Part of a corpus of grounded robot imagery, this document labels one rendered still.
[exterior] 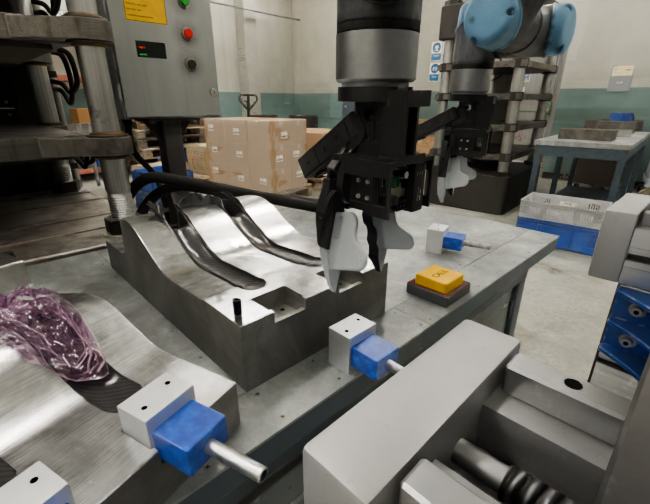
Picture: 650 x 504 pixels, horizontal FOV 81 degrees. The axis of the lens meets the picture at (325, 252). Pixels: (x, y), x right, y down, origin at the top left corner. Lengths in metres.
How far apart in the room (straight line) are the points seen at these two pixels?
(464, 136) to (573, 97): 6.08
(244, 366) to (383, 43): 0.35
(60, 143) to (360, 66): 0.87
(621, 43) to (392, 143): 6.53
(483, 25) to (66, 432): 0.67
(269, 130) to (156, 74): 3.16
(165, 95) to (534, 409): 1.21
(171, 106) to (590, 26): 6.24
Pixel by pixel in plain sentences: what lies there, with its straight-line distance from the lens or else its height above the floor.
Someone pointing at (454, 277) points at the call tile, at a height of 0.84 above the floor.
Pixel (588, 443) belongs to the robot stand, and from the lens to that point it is 0.22.
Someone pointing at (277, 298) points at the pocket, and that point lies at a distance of 0.51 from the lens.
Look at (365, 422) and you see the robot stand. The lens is 0.17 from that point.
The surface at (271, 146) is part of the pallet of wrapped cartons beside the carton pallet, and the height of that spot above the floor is 0.66.
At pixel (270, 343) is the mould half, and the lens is 0.47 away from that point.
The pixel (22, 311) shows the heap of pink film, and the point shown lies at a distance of 0.50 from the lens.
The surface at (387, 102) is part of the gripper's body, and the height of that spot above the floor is 1.12.
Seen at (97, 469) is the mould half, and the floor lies 0.85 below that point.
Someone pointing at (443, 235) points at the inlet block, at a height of 0.84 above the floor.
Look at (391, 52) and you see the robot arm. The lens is 0.36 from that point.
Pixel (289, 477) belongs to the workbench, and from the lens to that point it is 0.63.
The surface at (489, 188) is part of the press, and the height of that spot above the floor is 0.27.
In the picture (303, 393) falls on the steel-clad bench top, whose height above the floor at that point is 0.80.
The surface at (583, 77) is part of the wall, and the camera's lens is 6.87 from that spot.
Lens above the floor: 1.12
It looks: 21 degrees down
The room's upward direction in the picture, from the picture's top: straight up
